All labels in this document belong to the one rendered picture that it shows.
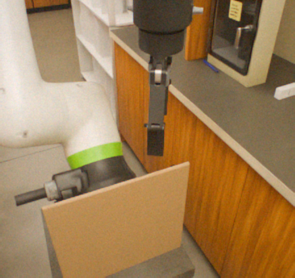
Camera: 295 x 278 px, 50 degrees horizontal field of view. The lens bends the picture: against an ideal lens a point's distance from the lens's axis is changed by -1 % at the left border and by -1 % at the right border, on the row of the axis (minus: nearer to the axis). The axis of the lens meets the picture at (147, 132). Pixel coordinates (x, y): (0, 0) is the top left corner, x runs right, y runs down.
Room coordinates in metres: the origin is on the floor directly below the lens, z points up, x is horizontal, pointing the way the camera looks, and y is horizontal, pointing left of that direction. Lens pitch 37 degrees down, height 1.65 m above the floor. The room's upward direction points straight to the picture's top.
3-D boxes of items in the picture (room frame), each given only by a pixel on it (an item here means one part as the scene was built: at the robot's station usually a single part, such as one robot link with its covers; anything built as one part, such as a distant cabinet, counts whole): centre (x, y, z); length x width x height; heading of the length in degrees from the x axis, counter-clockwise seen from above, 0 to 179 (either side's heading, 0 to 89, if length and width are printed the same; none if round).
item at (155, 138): (0.42, -0.01, 1.33); 0.03 x 0.01 x 0.05; 174
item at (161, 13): (0.51, -0.03, 1.51); 0.12 x 0.09 x 0.06; 84
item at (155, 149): (0.44, -0.02, 1.30); 0.03 x 0.01 x 0.07; 84
